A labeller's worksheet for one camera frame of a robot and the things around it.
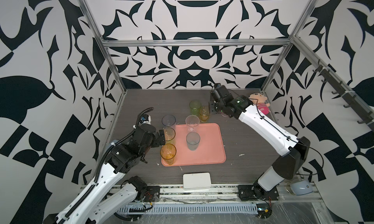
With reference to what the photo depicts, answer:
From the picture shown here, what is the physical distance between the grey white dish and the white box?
41 centimetres

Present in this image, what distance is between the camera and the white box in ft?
2.44

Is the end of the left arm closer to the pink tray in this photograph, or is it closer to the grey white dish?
the pink tray

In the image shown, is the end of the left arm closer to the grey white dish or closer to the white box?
the white box

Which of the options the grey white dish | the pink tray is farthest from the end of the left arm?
the grey white dish

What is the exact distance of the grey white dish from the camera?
699 millimetres
